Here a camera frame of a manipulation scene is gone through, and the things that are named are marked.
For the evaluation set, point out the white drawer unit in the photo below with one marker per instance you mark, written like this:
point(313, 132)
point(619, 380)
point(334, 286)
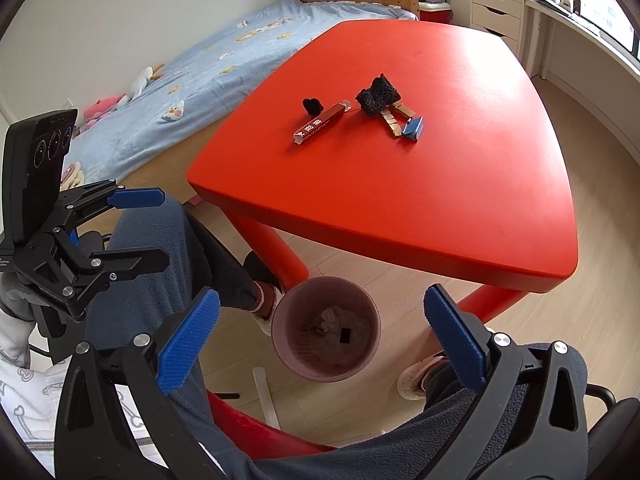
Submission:
point(495, 15)

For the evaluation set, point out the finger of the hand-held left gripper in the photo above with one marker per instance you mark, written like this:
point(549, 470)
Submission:
point(136, 198)
point(135, 261)

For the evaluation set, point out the white window desk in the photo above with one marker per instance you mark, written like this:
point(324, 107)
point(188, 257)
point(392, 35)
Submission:
point(575, 45)

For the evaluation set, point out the bed with blue blanket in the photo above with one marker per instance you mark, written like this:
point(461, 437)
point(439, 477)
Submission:
point(210, 60)

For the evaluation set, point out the person's left leg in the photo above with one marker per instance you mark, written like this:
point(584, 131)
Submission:
point(150, 245)

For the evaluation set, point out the pink waste bin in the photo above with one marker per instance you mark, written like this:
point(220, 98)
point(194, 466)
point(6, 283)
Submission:
point(295, 355)

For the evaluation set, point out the pink and white plush toy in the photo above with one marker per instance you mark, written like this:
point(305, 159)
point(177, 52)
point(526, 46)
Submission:
point(72, 174)

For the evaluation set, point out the red storage box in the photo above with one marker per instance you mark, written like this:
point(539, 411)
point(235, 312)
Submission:
point(434, 12)

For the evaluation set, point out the small black cap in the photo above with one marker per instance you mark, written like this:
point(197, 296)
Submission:
point(312, 105)

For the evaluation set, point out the blue triangular box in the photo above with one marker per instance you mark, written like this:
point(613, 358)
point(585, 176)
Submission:
point(413, 129)

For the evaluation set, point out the person's left hand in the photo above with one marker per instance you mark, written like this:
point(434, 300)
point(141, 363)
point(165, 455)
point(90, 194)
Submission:
point(12, 296)

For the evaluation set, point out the red plastic table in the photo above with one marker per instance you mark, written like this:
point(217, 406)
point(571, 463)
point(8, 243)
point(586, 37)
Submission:
point(400, 170)

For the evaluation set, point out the crumpled white tissue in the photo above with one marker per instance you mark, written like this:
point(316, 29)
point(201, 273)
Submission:
point(334, 317)

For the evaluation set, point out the crumpled black mesh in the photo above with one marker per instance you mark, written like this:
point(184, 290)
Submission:
point(377, 94)

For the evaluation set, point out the red plastic chair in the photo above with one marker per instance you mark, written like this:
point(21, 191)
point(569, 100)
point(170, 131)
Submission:
point(260, 427)

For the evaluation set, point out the white plastic strip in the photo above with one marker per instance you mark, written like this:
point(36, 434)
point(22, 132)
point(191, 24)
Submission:
point(264, 395)

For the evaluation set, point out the person's white patterned shirt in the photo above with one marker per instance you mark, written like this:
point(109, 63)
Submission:
point(30, 405)

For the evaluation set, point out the wooden clothespins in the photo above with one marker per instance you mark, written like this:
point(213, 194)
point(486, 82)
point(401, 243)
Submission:
point(391, 122)

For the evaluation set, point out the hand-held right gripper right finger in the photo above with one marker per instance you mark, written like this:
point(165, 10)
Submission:
point(455, 340)

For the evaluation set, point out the person's leg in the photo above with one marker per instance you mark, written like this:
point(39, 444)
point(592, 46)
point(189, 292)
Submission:
point(150, 245)
point(380, 455)

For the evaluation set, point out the black office chair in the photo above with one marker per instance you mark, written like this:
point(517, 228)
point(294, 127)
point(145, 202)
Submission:
point(607, 425)

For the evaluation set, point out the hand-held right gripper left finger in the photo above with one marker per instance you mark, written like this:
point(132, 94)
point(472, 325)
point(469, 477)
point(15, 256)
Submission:
point(187, 345)

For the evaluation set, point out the long red cardboard box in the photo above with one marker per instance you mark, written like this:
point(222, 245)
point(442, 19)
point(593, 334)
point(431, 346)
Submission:
point(320, 124)

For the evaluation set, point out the person's right white shoe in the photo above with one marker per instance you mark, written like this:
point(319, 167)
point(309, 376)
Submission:
point(415, 376)

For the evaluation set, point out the person's left foot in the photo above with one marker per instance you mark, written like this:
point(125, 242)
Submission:
point(261, 305)

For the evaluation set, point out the person's left forearm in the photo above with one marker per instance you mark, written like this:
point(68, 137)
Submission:
point(12, 342)

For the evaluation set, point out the person's right leg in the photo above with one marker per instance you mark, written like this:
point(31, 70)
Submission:
point(380, 455)

